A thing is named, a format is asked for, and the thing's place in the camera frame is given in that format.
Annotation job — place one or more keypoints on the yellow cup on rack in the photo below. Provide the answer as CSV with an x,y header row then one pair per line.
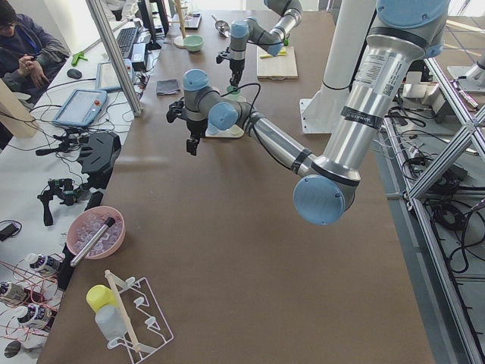
x,y
99,296

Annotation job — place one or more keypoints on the clear cup on rack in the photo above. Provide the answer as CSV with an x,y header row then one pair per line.
x,y
110,322

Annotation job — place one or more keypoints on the black computer mouse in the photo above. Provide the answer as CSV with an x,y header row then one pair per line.
x,y
74,74

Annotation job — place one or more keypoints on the wooden cutting board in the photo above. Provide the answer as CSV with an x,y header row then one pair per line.
x,y
282,67

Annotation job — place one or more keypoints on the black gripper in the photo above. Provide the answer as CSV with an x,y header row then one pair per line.
x,y
195,128
236,67

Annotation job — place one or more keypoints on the wooden stand with base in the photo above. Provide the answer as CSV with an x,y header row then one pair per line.
x,y
179,41

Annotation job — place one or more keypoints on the white wire drying rack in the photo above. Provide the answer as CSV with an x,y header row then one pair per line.
x,y
147,328

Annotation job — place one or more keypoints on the aluminium frame post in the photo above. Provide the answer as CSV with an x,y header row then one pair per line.
x,y
108,39

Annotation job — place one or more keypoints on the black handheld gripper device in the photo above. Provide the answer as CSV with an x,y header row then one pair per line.
x,y
65,190

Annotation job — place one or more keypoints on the cream rabbit tray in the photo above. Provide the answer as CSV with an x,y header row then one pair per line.
x,y
227,130

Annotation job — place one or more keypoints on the black keyboard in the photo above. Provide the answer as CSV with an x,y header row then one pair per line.
x,y
125,40

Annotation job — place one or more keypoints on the metal ice scoop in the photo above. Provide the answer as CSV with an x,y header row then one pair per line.
x,y
91,242

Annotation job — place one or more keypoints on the seated person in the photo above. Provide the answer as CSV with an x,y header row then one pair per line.
x,y
30,57

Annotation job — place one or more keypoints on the blue teach pendant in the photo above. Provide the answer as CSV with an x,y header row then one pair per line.
x,y
81,108

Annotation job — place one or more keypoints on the pink bowl with ice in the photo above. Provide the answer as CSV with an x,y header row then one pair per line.
x,y
86,224

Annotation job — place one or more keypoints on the green bowl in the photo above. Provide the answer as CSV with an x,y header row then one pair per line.
x,y
193,43

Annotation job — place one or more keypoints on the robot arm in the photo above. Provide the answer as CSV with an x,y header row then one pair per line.
x,y
250,31
373,46

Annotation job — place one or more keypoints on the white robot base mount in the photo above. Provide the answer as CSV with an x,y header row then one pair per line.
x,y
320,113

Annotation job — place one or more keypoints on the grey folded cloth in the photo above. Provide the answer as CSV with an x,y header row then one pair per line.
x,y
167,87

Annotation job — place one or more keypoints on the green cup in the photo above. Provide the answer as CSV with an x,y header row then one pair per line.
x,y
232,93

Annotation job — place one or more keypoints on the metal ladle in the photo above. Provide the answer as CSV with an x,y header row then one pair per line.
x,y
221,26

